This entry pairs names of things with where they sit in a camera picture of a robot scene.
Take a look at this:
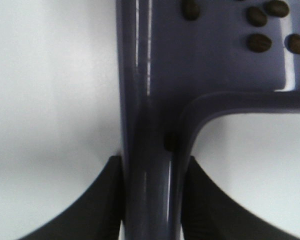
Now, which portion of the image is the grey plastic dustpan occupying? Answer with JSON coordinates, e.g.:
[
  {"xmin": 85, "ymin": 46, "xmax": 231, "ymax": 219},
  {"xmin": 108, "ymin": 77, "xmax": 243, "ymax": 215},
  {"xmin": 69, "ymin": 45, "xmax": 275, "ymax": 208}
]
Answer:
[{"xmin": 114, "ymin": 0, "xmax": 300, "ymax": 240}]

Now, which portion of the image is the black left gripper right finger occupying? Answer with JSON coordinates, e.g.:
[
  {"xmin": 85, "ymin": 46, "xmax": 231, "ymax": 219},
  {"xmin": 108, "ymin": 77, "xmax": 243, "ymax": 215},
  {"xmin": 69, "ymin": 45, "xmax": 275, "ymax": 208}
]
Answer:
[{"xmin": 181, "ymin": 157, "xmax": 296, "ymax": 240}]

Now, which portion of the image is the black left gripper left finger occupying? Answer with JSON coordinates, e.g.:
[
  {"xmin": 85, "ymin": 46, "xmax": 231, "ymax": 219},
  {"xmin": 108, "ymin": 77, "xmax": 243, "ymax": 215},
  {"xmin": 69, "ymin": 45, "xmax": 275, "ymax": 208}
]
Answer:
[{"xmin": 23, "ymin": 156, "xmax": 124, "ymax": 240}]

